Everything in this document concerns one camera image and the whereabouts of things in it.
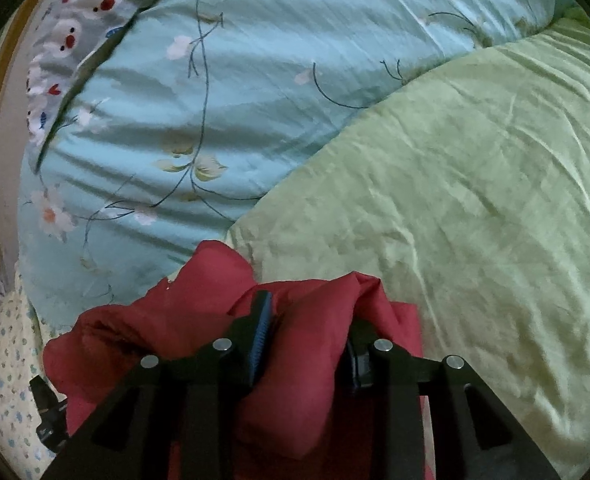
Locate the light green quilt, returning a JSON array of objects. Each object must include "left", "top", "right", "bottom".
[{"left": 226, "top": 8, "right": 590, "bottom": 479}]

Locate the turquoise floral quilt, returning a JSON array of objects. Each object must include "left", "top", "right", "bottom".
[{"left": 18, "top": 0, "right": 574, "bottom": 327}]

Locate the yellow patterned pillow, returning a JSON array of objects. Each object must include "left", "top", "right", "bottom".
[{"left": 0, "top": 264, "right": 70, "bottom": 479}]

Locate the grey bear-print pillow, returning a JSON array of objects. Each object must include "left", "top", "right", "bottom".
[{"left": 26, "top": 0, "right": 156, "bottom": 169}]

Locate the red padded jacket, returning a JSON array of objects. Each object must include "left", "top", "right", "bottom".
[{"left": 43, "top": 242, "right": 422, "bottom": 479}]

